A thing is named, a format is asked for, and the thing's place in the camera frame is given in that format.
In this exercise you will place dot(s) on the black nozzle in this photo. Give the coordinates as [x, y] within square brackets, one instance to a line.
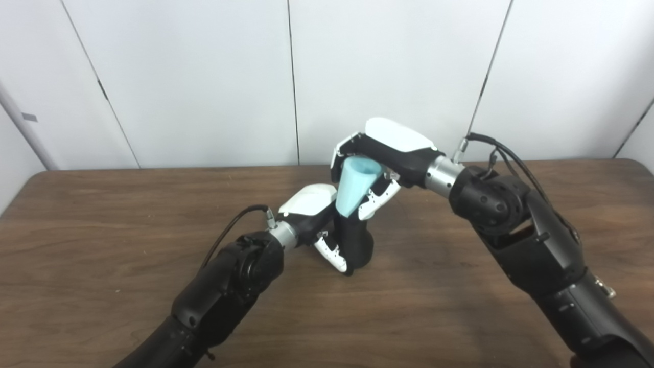
[357, 240]

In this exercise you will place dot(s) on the grey label on pole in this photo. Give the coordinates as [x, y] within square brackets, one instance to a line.
[29, 117]

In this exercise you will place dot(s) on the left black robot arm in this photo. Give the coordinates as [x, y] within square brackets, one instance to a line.
[219, 296]

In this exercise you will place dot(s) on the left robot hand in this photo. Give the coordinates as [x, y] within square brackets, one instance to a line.
[306, 204]

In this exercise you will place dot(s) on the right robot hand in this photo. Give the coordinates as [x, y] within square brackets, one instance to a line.
[398, 148]

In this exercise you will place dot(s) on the white wall pole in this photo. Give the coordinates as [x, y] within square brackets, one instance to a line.
[28, 133]

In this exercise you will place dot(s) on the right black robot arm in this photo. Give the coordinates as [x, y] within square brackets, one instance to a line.
[536, 240]

